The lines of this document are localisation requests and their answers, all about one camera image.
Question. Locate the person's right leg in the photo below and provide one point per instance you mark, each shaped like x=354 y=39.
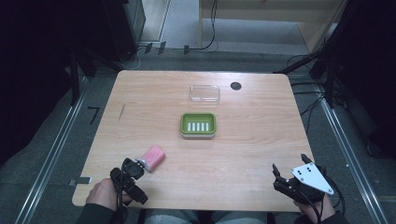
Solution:
x=241 y=217

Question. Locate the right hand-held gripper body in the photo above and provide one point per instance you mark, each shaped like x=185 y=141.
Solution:
x=309 y=179

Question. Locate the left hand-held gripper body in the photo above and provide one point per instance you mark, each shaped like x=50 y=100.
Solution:
x=134 y=169

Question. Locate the person's left hand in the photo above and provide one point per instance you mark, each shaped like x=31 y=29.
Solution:
x=101 y=194

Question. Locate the black stand leg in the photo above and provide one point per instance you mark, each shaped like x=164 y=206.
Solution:
x=74 y=77

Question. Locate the black cabinet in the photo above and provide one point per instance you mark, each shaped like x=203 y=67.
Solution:
x=124 y=28

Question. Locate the person's leg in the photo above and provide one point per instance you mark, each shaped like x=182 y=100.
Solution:
x=171 y=217
x=241 y=217

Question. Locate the green soap dish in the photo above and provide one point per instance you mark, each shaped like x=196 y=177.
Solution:
x=198 y=125

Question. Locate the metal floor rail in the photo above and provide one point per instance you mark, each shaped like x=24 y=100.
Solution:
x=51 y=152
x=351 y=158

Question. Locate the pink soap bar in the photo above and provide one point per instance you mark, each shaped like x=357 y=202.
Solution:
x=154 y=157

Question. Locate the person's left leg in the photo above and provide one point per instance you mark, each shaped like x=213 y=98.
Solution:
x=171 y=217

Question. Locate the light wooden furniture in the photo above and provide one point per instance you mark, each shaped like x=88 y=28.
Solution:
x=271 y=18

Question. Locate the clear plastic lid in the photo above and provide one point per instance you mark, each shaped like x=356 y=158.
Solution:
x=205 y=94

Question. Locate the small silver floor bracket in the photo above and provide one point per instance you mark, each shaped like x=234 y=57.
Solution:
x=81 y=180

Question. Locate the black round table grommet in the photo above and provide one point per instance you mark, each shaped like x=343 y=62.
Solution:
x=236 y=86

